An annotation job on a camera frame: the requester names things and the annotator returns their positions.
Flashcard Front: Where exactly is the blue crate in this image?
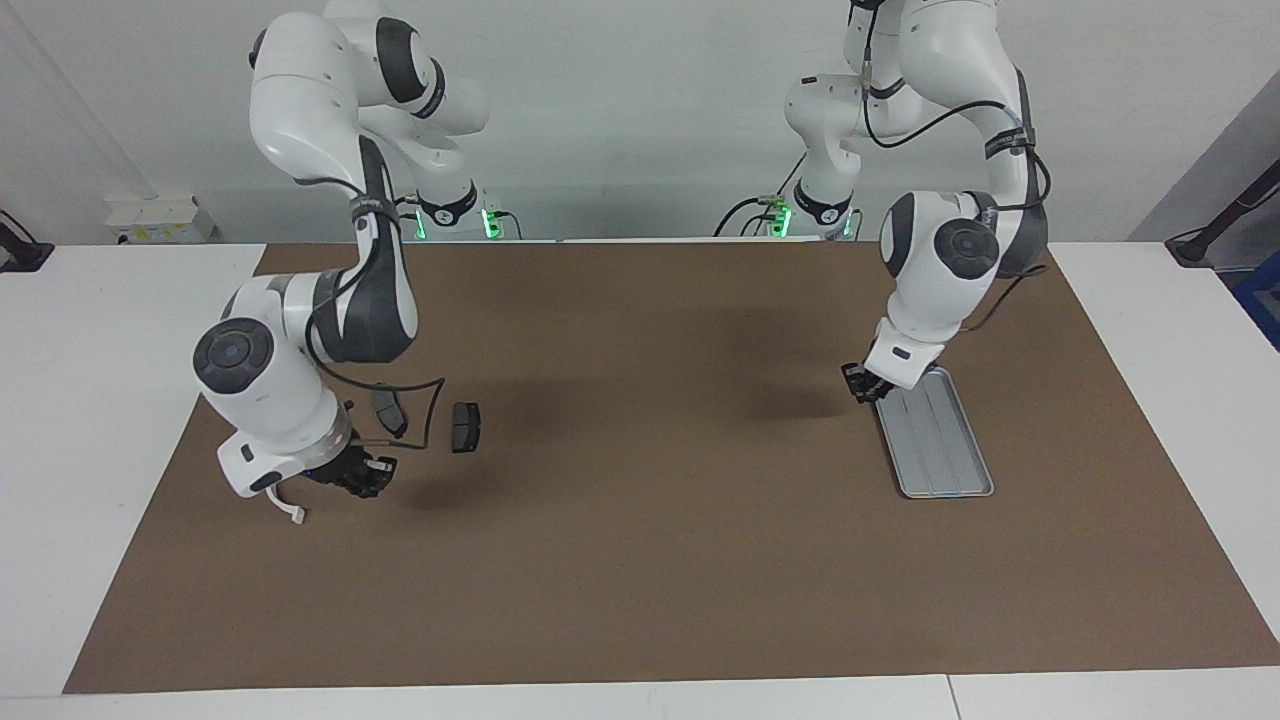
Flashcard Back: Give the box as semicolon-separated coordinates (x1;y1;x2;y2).
1230;260;1280;351

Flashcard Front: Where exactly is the white semicircular plastic bracket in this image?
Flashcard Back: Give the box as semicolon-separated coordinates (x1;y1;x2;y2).
265;480;306;527

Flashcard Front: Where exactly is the silver metal tray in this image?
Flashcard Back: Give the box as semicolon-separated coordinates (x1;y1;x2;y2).
872;367;995;500

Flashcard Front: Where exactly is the brown table mat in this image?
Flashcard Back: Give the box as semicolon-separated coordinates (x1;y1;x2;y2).
62;240;1280;694

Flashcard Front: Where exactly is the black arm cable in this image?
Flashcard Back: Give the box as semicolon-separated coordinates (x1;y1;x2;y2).
858;0;1053;336
295;170;446;448

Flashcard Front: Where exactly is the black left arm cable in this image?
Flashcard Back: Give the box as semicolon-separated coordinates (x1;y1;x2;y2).
858;0;1053;336

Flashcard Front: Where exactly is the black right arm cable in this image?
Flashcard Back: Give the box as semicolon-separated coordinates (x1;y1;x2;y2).
295;170;446;448

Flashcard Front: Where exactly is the black clamp mount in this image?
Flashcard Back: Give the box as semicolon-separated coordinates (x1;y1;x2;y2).
0;210;54;273

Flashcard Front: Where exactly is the black left base cable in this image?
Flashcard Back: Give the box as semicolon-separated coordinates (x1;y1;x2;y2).
713;150;809;238

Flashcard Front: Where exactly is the curved grey brake pad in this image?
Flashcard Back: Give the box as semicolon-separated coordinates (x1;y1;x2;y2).
371;385;409;440

